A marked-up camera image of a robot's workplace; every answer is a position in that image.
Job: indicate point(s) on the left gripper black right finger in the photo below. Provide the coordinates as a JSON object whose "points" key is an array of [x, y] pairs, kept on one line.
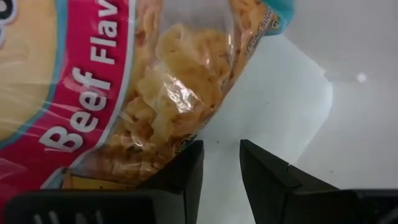
{"points": [[270, 193]]}

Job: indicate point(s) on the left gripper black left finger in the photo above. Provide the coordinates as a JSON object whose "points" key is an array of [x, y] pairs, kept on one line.
{"points": [[180, 199]]}

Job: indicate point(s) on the blue beef ramen noodle pack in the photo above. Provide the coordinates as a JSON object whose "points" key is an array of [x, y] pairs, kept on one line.
{"points": [[93, 77]]}

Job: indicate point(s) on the white plastic bin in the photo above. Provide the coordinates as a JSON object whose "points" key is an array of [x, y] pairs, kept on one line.
{"points": [[311, 109]]}

